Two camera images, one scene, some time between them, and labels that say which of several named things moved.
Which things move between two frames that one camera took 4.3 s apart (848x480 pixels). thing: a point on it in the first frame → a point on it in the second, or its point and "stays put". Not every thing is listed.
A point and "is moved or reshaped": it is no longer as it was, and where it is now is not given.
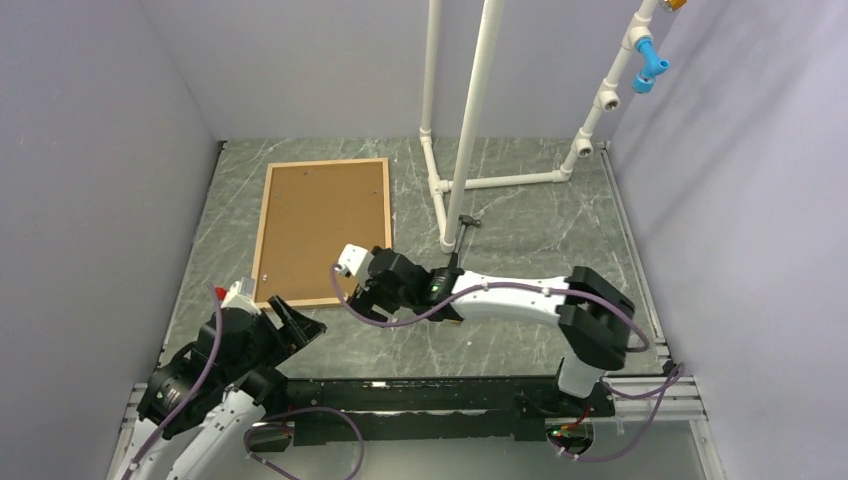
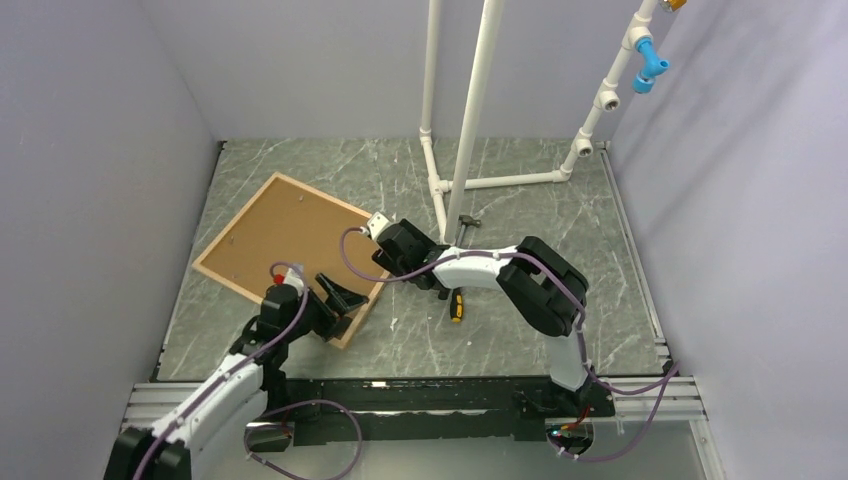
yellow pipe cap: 677,4 stays put
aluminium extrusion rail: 681,403 stays put
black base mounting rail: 510,408 stays put
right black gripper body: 374,293 → 394,268
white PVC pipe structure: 447,196 stays put
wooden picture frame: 309,211 is moved or reshaped
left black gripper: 302,327 → 332,323
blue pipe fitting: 644,80 stays put
